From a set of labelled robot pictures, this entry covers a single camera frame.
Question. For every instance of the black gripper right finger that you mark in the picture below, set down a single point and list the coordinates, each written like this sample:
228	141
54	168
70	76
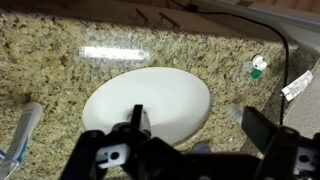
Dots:
258	128

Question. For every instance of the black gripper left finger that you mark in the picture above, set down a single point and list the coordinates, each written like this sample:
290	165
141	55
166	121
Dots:
136	115

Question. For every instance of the white oval sink basin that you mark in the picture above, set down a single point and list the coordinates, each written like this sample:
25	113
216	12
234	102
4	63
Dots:
175	101

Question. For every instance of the small clear blue-cap bottle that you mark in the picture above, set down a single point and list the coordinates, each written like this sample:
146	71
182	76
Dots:
235	112

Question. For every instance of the small blue object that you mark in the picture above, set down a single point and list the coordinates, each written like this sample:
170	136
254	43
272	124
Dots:
201	147

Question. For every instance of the green white contact lens case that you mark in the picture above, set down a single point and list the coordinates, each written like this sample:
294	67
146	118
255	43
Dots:
255	67

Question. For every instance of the right cabinet door handle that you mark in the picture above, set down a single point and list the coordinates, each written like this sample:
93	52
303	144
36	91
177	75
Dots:
164	17

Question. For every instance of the cabinet door handle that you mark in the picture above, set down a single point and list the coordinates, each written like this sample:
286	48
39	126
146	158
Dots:
164	17
140	14

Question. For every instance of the left cabinet door handle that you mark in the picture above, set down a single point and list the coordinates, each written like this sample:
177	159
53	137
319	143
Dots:
140	14

